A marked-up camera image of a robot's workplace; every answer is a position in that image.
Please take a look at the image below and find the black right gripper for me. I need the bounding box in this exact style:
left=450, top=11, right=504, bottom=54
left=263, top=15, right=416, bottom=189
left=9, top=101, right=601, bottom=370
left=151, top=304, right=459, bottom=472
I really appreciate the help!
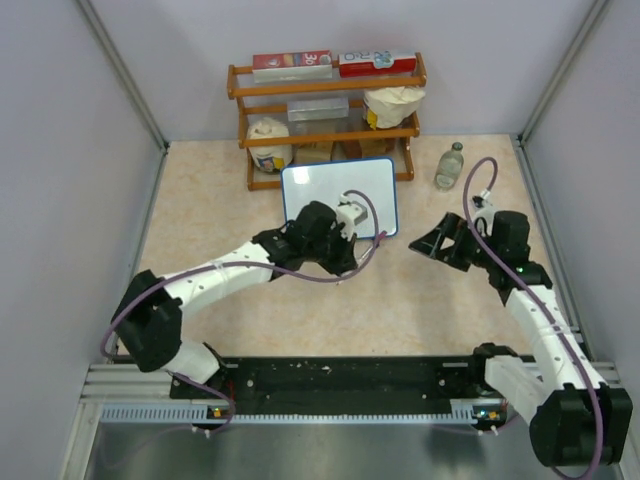
left=409, top=212, right=500, bottom=271

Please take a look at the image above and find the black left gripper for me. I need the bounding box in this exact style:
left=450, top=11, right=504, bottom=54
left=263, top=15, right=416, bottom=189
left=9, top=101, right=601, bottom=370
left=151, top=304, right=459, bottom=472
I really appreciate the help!
left=304, top=223, right=357, bottom=277

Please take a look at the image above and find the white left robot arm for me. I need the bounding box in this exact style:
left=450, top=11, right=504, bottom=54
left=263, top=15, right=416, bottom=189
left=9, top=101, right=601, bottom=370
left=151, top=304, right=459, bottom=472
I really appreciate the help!
left=111, top=197, right=367, bottom=397

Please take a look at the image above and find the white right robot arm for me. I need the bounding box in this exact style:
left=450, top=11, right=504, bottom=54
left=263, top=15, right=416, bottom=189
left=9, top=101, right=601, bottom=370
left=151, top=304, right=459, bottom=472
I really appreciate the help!
left=409, top=211, right=633, bottom=467

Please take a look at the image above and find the blue-framed whiteboard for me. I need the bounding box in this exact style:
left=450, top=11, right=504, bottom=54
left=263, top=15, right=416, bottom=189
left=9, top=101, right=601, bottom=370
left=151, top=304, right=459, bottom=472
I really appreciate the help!
left=281, top=157, right=399, bottom=237

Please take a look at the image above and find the brown box under shelf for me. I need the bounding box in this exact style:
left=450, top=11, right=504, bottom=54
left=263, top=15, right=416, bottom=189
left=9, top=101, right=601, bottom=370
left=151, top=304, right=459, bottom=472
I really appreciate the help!
left=294, top=141, right=334, bottom=165

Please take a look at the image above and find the white cloth bag left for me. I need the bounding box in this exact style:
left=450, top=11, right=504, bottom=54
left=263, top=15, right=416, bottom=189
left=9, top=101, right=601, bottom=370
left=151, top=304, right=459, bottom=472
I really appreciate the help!
left=247, top=117, right=293, bottom=173

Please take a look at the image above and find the white cloth bag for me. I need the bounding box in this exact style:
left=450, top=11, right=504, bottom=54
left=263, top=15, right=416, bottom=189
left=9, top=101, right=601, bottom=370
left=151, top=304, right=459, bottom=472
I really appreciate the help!
left=363, top=87, right=425, bottom=130
left=247, top=117, right=293, bottom=173

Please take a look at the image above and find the clear glass bottle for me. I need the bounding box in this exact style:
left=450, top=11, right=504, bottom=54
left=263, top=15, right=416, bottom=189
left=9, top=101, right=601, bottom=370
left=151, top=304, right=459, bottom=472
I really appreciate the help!
left=434, top=142, right=464, bottom=191

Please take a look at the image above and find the brown block under shelf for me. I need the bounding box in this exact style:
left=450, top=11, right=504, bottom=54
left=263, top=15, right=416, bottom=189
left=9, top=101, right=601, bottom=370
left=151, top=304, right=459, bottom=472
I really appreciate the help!
left=342, top=138, right=396, bottom=159

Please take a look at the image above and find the clear plastic box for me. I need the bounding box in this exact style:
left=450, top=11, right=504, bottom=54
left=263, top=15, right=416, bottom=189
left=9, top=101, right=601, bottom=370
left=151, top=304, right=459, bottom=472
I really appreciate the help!
left=287, top=97, right=350, bottom=122

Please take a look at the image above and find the wooden shelf rack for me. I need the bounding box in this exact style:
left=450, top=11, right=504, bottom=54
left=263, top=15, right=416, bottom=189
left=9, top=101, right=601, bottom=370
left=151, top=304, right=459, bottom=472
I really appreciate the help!
left=226, top=52, right=427, bottom=191

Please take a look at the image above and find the white cloth bag right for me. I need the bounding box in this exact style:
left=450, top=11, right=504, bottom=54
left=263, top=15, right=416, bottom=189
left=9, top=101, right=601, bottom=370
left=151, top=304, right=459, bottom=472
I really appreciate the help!
left=363, top=87, right=425, bottom=130

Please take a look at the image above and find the red toothpaste box left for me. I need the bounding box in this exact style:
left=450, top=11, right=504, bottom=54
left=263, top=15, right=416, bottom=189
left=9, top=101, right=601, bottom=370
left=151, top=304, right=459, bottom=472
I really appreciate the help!
left=252, top=50, right=333, bottom=83

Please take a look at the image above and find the red toothpaste box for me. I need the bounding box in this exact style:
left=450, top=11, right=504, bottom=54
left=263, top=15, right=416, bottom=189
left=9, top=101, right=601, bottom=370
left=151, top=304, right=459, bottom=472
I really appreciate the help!
left=252, top=50, right=333, bottom=83
left=338, top=49, right=417, bottom=78

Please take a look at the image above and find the red toothpaste box right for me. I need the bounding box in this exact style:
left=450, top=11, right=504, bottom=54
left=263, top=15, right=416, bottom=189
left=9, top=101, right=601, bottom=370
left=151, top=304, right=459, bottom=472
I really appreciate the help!
left=338, top=49, right=417, bottom=78

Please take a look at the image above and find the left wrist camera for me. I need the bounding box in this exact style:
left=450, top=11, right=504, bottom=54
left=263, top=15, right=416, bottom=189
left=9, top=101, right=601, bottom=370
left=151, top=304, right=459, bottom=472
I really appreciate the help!
left=335, top=194, right=368, bottom=240

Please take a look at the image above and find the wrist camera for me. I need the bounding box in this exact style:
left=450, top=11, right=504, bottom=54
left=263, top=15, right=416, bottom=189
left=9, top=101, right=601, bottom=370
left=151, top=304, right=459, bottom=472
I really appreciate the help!
left=471, top=190, right=496, bottom=223
left=335, top=194, right=368, bottom=240

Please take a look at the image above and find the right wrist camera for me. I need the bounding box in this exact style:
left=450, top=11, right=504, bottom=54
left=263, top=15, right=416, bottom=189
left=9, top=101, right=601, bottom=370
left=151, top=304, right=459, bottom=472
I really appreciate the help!
left=471, top=190, right=496, bottom=223

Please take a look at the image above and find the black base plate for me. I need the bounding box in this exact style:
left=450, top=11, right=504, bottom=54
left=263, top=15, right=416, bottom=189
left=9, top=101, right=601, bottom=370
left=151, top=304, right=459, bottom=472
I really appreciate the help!
left=169, top=355, right=506, bottom=415

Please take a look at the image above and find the grey cable duct rail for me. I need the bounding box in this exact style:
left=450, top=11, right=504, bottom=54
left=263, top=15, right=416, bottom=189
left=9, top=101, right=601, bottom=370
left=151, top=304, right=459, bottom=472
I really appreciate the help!
left=99, top=397, right=506, bottom=425

